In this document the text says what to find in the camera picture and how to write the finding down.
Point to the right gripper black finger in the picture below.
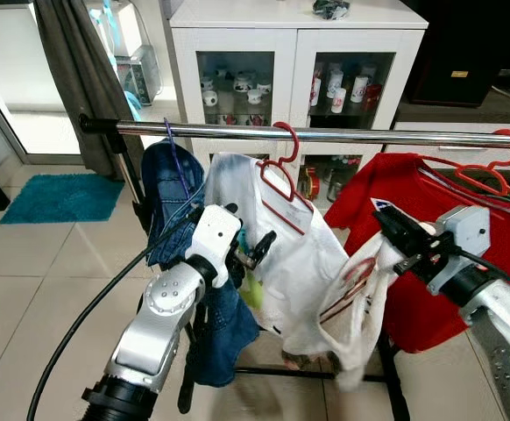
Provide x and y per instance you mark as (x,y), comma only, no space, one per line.
(397,242)
(400,224)

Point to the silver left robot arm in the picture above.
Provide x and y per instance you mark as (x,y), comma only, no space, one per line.
(163,307)

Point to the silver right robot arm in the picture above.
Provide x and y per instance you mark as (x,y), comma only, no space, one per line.
(509,333)

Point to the white t-shirt with green print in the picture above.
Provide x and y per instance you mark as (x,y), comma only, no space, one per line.
(299,263)

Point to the red round tin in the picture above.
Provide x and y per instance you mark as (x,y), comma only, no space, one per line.
(309,184)

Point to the red Guess t-shirt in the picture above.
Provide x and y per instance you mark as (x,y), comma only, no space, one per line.
(500,219)

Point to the blue denim garment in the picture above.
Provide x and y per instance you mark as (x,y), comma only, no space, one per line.
(163,175)

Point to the red drink can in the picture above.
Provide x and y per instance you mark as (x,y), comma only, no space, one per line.
(373,96)

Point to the white plastic bottle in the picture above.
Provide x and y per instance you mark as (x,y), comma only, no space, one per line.
(337,101)

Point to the white cup red print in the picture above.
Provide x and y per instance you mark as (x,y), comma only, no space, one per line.
(360,89)

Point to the white ceramic mug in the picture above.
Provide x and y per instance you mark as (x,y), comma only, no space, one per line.
(208,97)
(263,83)
(242,83)

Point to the teal floor mat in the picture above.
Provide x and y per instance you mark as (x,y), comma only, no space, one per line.
(62,197)

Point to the white glass-door cabinet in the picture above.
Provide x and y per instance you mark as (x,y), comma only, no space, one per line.
(290,44)

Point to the clear plastic container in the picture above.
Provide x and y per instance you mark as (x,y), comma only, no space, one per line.
(141,70)

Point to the grey curtain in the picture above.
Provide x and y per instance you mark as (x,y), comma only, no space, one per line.
(71,70)

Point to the glass balcony door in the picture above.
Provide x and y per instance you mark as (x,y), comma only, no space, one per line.
(10,70)

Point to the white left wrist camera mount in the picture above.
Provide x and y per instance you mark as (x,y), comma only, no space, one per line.
(213,232)

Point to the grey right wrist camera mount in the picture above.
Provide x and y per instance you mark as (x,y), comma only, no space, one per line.
(465,228)

